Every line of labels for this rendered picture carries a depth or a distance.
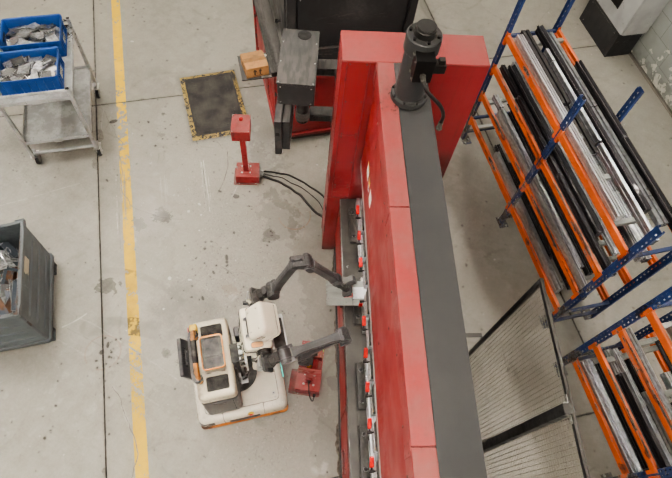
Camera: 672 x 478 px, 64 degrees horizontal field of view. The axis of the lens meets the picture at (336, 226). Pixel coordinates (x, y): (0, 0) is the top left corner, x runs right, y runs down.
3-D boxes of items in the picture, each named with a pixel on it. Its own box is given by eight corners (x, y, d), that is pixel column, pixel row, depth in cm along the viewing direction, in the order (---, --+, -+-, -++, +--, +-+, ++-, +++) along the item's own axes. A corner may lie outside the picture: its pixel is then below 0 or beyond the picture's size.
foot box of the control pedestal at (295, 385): (291, 368, 444) (291, 364, 434) (321, 372, 444) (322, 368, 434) (287, 393, 434) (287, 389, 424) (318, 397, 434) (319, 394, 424)
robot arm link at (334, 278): (299, 254, 323) (302, 270, 317) (307, 251, 321) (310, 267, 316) (334, 276, 357) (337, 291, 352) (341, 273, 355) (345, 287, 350)
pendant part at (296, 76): (284, 112, 435) (283, 26, 362) (315, 115, 436) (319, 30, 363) (278, 163, 410) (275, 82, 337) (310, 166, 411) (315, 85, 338)
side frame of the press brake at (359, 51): (321, 225, 513) (340, 29, 313) (409, 226, 519) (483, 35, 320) (321, 249, 500) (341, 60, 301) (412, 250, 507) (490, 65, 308)
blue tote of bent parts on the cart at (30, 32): (10, 34, 493) (0, 18, 477) (67, 29, 501) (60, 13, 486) (7, 62, 476) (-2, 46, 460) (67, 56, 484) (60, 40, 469)
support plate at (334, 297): (325, 281, 377) (325, 280, 376) (363, 281, 379) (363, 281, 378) (326, 305, 368) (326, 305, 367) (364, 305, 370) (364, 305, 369)
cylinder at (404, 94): (388, 82, 295) (404, 9, 255) (434, 83, 297) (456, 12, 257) (393, 130, 279) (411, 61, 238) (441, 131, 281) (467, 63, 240)
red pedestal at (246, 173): (235, 168, 538) (226, 111, 466) (260, 168, 540) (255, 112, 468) (233, 184, 528) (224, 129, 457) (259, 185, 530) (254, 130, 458)
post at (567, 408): (450, 457, 419) (562, 402, 246) (456, 457, 419) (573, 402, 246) (451, 464, 416) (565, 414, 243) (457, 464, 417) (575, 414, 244)
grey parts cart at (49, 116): (37, 98, 564) (-7, 23, 482) (102, 90, 575) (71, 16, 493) (34, 167, 522) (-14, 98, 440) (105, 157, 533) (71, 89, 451)
